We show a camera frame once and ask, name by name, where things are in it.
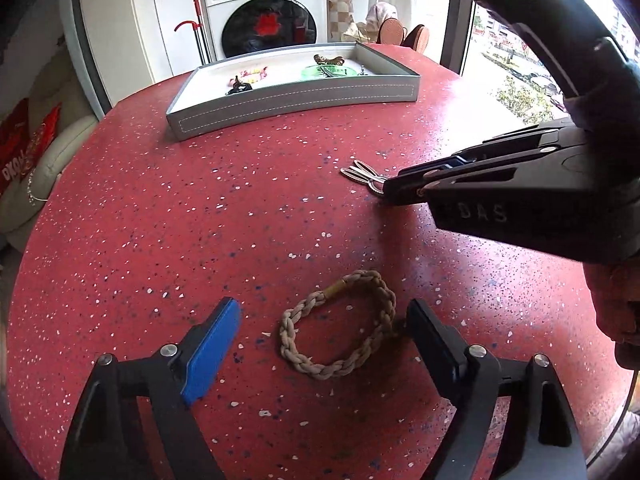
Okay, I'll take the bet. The brown round slipper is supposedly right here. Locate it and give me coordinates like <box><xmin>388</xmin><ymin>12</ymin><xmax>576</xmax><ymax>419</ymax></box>
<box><xmin>404</xmin><ymin>25</ymin><xmax>431</xmax><ymax>53</ymax></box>
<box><xmin>376</xmin><ymin>19</ymin><xmax>405</xmax><ymax>46</ymax></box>

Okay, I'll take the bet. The chequered paper bag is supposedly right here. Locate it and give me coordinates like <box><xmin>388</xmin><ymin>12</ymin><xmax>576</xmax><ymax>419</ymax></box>
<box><xmin>326</xmin><ymin>0</ymin><xmax>356</xmax><ymax>43</ymax></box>

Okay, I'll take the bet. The red printed blanket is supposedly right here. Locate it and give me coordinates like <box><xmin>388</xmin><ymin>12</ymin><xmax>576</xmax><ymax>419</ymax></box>
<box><xmin>0</xmin><ymin>97</ymin><xmax>31</xmax><ymax>201</ymax></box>

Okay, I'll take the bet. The green translucent bangle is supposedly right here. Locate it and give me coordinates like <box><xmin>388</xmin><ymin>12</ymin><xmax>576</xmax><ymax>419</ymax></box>
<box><xmin>300</xmin><ymin>64</ymin><xmax>358</xmax><ymax>81</ymax></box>

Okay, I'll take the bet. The beige braided bracelet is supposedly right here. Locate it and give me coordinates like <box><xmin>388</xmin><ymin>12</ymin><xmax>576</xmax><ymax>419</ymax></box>
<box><xmin>278</xmin><ymin>269</ymin><xmax>397</xmax><ymax>380</ymax></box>

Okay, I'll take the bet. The white cloth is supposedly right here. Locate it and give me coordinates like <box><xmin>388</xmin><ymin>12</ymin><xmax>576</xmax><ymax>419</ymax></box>
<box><xmin>365</xmin><ymin>2</ymin><xmax>398</xmax><ymax>36</ymax></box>

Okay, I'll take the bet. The white cabinet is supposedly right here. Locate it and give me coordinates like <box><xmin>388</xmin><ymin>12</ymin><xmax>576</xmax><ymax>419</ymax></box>
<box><xmin>77</xmin><ymin>0</ymin><xmax>216</xmax><ymax>106</ymax></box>

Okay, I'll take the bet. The person's right hand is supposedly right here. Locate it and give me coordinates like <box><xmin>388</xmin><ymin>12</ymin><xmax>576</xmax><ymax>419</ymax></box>
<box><xmin>584</xmin><ymin>259</ymin><xmax>640</xmax><ymax>368</ymax></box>

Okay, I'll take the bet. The white cable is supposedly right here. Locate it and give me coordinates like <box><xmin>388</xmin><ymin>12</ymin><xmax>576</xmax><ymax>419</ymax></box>
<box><xmin>27</xmin><ymin>170</ymin><xmax>48</xmax><ymax>206</ymax></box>

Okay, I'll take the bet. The cream leather sofa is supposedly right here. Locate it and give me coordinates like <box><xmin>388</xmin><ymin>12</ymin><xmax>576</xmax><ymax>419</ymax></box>
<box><xmin>0</xmin><ymin>67</ymin><xmax>101</xmax><ymax>253</ymax></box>

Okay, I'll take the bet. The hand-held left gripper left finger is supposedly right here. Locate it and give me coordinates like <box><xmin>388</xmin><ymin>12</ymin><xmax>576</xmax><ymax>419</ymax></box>
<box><xmin>59</xmin><ymin>297</ymin><xmax>242</xmax><ymax>480</ymax></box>

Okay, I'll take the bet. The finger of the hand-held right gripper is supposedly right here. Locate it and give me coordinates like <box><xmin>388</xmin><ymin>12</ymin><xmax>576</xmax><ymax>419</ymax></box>
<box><xmin>382</xmin><ymin>147</ymin><xmax>591</xmax><ymax>206</ymax></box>
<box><xmin>397</xmin><ymin>127</ymin><xmax>576</xmax><ymax>181</ymax></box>

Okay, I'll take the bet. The red cushion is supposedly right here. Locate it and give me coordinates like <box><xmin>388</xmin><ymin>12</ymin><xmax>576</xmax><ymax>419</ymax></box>
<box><xmin>27</xmin><ymin>102</ymin><xmax>63</xmax><ymax>161</ymax></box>

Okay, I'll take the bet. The dark window frame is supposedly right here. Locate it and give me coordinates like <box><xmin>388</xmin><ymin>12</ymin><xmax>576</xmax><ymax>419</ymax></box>
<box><xmin>440</xmin><ymin>0</ymin><xmax>476</xmax><ymax>73</ymax></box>

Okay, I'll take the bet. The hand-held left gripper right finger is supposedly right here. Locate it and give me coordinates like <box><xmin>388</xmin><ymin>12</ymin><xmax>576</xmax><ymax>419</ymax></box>
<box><xmin>406</xmin><ymin>299</ymin><xmax>588</xmax><ymax>480</ymax></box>

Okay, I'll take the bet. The red handled mop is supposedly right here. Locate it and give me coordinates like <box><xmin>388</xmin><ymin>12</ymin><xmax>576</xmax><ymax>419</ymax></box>
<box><xmin>174</xmin><ymin>0</ymin><xmax>213</xmax><ymax>63</ymax></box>

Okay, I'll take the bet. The grey jewelry tray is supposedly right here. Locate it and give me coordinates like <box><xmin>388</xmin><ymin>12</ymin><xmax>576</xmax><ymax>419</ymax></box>
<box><xmin>166</xmin><ymin>41</ymin><xmax>422</xmax><ymax>142</ymax></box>

